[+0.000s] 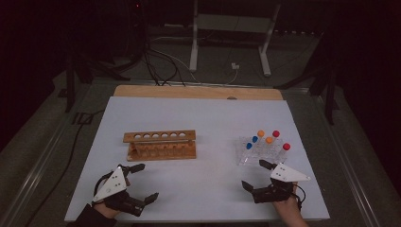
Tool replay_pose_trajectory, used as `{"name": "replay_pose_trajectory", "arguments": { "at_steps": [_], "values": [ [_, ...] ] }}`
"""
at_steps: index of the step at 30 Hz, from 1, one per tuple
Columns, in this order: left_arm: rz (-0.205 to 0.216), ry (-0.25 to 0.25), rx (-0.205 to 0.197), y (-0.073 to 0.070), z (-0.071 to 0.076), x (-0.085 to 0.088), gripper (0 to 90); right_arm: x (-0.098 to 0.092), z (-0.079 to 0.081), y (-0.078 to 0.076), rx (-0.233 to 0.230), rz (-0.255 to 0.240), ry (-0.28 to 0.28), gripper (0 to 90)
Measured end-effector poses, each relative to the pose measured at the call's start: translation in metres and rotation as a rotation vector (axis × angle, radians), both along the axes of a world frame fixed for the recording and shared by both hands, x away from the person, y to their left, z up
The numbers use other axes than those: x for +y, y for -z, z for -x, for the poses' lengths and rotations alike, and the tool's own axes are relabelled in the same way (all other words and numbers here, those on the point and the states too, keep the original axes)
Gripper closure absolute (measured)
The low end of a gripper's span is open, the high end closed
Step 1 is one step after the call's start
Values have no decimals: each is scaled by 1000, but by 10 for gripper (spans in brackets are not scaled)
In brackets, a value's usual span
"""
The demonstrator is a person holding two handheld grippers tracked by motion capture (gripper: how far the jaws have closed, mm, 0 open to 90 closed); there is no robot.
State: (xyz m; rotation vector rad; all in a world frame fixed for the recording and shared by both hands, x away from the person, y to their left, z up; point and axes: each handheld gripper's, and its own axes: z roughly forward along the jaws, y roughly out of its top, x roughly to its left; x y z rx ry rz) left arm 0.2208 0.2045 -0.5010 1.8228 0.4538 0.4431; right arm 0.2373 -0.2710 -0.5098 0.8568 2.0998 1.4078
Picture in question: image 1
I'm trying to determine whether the black tripod stand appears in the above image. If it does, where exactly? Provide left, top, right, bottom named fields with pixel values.
left=63, top=51, right=131, bottom=114
left=273, top=61, right=340, bottom=126

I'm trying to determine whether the white metal stand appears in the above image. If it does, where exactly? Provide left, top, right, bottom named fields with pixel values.
left=188, top=0, right=282, bottom=78

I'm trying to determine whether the white cable with plug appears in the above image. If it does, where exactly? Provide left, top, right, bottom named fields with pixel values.
left=150, top=46, right=241, bottom=85

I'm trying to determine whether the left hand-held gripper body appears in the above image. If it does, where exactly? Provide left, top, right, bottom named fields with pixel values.
left=92, top=166, right=149, bottom=218

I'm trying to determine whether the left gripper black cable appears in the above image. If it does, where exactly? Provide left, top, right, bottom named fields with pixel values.
left=93, top=171, right=112, bottom=198

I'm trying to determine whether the bundle of black cables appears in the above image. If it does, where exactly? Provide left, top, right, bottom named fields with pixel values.
left=142, top=44, right=187, bottom=87

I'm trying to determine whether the white table sheet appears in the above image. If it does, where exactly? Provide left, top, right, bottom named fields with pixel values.
left=64, top=96, right=331, bottom=222

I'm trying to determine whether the person's right hand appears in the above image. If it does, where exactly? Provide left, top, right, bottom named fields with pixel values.
left=272, top=182, right=303, bottom=214

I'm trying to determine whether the wooden test tube rack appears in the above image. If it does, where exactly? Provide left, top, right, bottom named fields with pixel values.
left=122, top=130, right=198, bottom=163

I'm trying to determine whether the black floor cable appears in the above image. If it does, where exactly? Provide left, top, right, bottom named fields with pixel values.
left=24, top=109, right=106, bottom=227

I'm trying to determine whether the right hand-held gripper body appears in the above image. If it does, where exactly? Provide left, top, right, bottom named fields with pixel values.
left=252, top=162, right=312, bottom=204

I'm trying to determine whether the clear plastic test tube rack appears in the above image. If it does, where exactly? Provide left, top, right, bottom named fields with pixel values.
left=235, top=135, right=288, bottom=166

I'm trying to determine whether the person's left hand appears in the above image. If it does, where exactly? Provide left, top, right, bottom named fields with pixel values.
left=92, top=201, right=123, bottom=219

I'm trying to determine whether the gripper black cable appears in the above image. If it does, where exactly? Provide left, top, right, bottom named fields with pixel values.
left=292, top=183, right=307, bottom=211
left=93, top=171, right=112, bottom=198

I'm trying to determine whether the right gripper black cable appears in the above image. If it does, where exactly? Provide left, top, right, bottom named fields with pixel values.
left=292, top=183, right=307, bottom=211

